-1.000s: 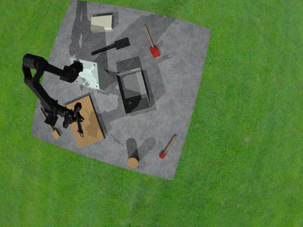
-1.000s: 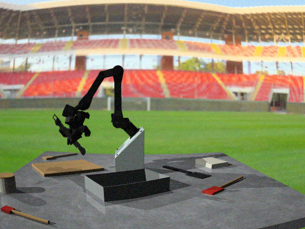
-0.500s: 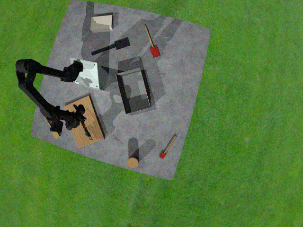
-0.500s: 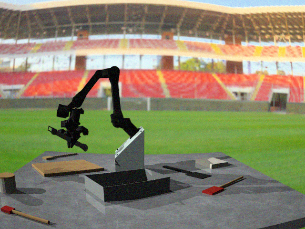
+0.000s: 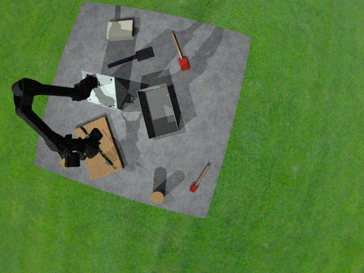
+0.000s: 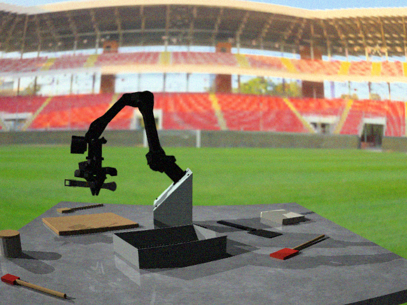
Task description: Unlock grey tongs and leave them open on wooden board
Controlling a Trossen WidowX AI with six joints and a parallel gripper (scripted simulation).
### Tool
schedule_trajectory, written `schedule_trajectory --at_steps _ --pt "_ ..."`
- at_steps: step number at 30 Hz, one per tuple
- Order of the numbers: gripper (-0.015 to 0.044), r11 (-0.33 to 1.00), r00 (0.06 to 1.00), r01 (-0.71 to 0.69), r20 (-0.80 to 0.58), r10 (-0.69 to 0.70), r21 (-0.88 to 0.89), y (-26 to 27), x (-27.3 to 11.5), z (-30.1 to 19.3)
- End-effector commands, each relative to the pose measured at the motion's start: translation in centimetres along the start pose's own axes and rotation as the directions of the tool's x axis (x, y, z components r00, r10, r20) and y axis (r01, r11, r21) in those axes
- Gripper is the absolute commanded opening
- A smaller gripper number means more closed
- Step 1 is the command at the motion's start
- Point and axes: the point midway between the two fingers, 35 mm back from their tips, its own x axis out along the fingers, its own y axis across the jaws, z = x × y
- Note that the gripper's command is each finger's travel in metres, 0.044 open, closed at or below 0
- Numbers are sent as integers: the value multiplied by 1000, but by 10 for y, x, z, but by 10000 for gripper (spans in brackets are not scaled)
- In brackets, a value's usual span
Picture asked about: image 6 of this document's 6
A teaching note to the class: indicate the grey rectangular roasting tin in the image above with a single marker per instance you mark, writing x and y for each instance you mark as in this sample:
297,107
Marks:
162,246

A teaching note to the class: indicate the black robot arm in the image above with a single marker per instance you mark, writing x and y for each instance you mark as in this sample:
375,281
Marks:
156,157

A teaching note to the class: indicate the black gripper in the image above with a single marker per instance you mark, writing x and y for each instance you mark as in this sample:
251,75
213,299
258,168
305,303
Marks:
100,173

